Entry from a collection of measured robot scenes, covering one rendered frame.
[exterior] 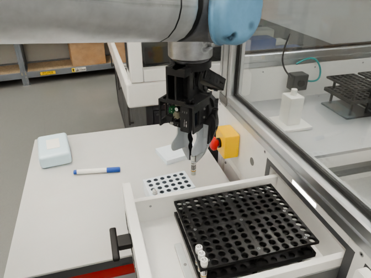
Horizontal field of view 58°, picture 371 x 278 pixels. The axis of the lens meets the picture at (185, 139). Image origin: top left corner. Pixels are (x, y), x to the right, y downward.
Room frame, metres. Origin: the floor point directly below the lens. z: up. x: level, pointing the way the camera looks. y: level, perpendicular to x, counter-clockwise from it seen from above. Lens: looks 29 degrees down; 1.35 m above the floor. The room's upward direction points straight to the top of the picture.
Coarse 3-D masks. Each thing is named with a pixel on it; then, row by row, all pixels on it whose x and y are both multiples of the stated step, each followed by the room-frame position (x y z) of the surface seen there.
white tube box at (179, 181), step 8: (160, 176) 0.76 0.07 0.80; (168, 176) 0.77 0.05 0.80; (176, 176) 0.77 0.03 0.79; (184, 176) 0.76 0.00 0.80; (144, 184) 0.73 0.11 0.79; (152, 184) 0.73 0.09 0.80; (160, 184) 0.73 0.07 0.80; (168, 184) 0.73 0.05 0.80; (176, 184) 0.73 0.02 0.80; (184, 184) 0.73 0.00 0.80; (192, 184) 0.73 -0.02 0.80; (160, 192) 0.70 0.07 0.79; (168, 192) 0.69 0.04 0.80
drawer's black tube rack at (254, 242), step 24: (240, 192) 0.57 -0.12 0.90; (264, 192) 0.57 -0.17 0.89; (192, 216) 0.52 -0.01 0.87; (216, 216) 0.49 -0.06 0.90; (240, 216) 0.49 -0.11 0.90; (264, 216) 0.49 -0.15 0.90; (288, 216) 0.49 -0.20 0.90; (192, 240) 0.45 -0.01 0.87; (216, 240) 0.43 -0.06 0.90; (240, 240) 0.43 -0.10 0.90; (264, 240) 0.43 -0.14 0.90; (288, 240) 0.43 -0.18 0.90; (192, 264) 0.41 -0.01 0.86; (216, 264) 0.40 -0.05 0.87; (240, 264) 0.40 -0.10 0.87; (264, 264) 0.40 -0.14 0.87
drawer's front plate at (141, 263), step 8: (128, 184) 0.55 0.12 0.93; (128, 192) 0.53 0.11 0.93; (128, 200) 0.50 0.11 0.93; (128, 208) 0.48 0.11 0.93; (128, 216) 0.46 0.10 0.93; (136, 216) 0.46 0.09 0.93; (128, 224) 0.48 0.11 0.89; (136, 224) 0.44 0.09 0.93; (128, 232) 0.51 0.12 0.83; (136, 232) 0.42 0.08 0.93; (136, 240) 0.40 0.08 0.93; (136, 248) 0.38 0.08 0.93; (144, 248) 0.38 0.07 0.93; (136, 256) 0.37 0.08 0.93; (144, 256) 0.37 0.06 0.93; (136, 264) 0.36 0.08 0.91; (144, 264) 0.35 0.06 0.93; (136, 272) 0.39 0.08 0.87; (144, 272) 0.34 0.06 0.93
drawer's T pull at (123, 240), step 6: (114, 228) 0.44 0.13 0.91; (114, 234) 0.43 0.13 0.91; (126, 234) 0.43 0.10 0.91; (114, 240) 0.42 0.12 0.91; (120, 240) 0.42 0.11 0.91; (126, 240) 0.42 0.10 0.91; (114, 246) 0.40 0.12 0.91; (120, 246) 0.40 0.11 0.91; (126, 246) 0.41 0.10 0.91; (132, 246) 0.41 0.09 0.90; (114, 252) 0.39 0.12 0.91; (114, 258) 0.38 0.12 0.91
